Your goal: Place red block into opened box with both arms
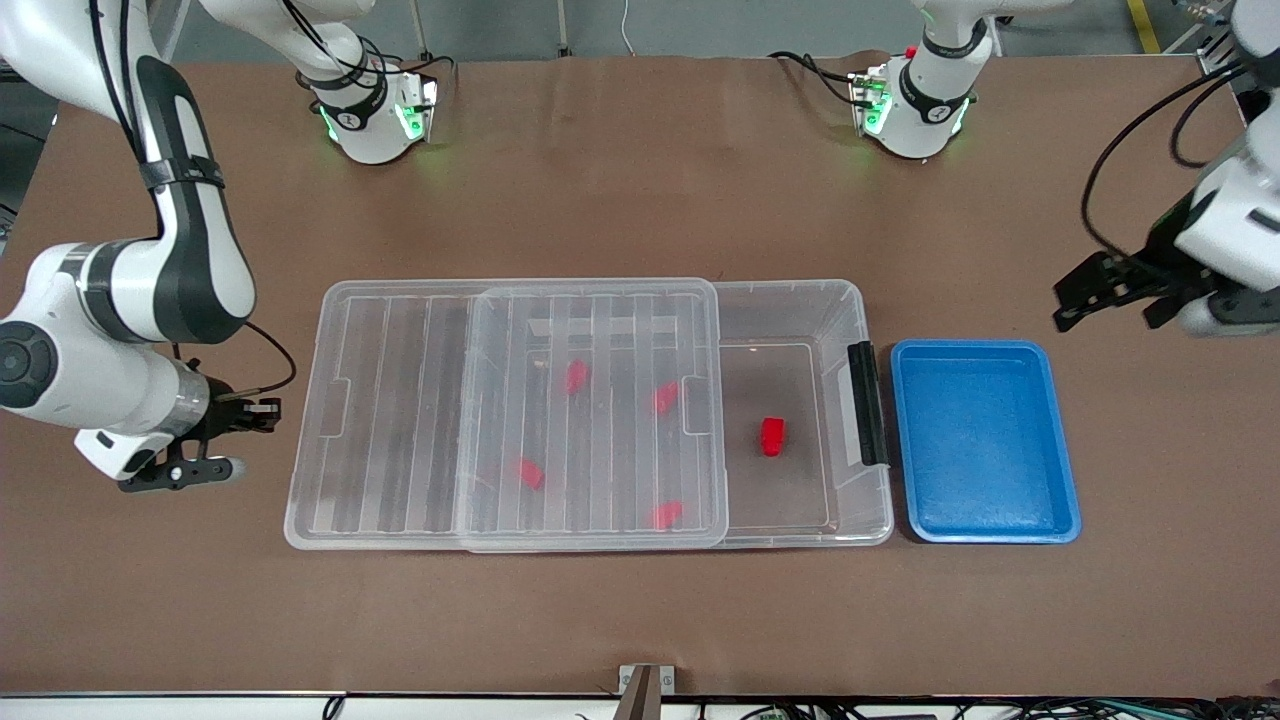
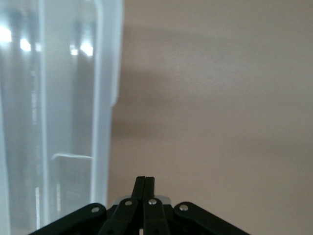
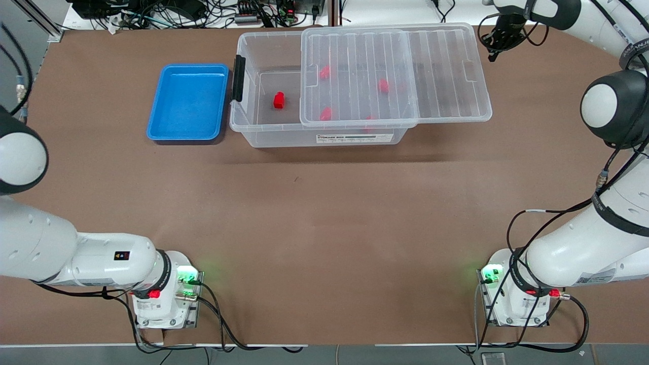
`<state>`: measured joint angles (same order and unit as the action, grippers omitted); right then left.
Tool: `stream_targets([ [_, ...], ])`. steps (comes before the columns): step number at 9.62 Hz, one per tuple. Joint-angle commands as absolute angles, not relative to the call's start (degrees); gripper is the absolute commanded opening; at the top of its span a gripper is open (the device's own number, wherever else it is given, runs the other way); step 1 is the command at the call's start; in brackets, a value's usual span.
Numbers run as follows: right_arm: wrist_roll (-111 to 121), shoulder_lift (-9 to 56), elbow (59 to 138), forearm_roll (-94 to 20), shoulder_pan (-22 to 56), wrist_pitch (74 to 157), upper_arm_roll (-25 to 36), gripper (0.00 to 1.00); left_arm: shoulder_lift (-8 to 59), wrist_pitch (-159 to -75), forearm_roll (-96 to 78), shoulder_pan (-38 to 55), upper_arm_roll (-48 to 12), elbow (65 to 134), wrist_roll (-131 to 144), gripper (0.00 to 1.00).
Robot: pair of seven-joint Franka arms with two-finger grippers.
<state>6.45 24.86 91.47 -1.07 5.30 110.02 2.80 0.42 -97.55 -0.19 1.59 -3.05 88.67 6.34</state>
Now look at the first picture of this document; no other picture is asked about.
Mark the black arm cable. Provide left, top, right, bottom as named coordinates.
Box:
left=88, top=0, right=298, bottom=401
left=1080, top=55, right=1251, bottom=266

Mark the clear plastic storage box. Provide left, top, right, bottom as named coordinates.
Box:
left=455, top=278, right=894, bottom=551

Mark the black box latch handle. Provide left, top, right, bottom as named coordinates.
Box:
left=848, top=341, right=890, bottom=468

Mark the blue plastic tray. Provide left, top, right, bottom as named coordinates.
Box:
left=890, top=339, right=1083, bottom=545

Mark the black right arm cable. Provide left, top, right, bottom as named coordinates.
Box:
left=88, top=0, right=298, bottom=401

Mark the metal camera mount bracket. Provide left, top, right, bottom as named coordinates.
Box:
left=618, top=665, right=676, bottom=720

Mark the black base power cable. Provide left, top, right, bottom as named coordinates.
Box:
left=380, top=52, right=459, bottom=83
left=768, top=50, right=866, bottom=106

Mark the clear plastic box lid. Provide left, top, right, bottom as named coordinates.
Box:
left=285, top=278, right=728, bottom=552

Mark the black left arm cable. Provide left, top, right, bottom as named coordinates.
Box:
left=1080, top=55, right=1251, bottom=266

